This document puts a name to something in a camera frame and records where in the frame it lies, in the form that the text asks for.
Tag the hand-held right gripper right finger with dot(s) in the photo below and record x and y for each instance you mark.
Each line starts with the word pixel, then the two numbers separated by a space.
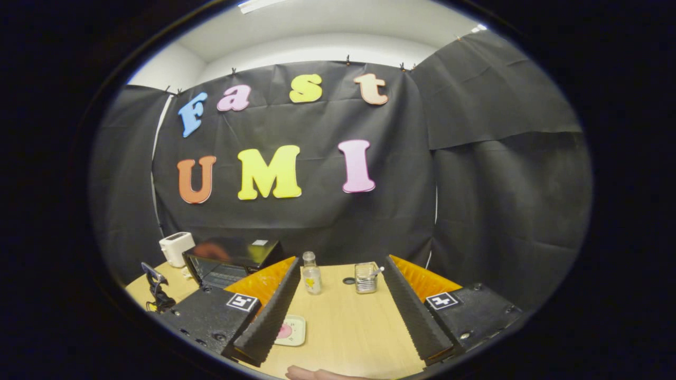
pixel 414 322

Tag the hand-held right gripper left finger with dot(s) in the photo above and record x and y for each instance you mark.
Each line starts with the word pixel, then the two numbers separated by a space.
pixel 269 319

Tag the pink round food slice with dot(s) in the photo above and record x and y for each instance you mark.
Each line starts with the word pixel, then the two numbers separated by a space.
pixel 285 331

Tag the cream rectangular food plate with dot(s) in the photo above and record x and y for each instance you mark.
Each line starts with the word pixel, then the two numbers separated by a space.
pixel 299 331

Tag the black electric oven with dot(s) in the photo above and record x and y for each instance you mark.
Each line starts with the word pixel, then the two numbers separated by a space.
pixel 232 254

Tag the white countertop appliance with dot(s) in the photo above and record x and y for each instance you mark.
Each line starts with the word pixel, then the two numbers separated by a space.
pixel 177 248

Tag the clear bottle with yellow label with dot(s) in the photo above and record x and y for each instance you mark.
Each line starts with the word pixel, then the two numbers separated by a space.
pixel 311 277

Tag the white striped straw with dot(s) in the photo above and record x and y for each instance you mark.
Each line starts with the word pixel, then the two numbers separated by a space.
pixel 378 271

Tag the small ceiling light panel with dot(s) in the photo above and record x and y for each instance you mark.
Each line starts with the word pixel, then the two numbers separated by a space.
pixel 479 28

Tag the large ceiling light panel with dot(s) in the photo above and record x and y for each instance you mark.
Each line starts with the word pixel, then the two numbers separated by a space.
pixel 259 5

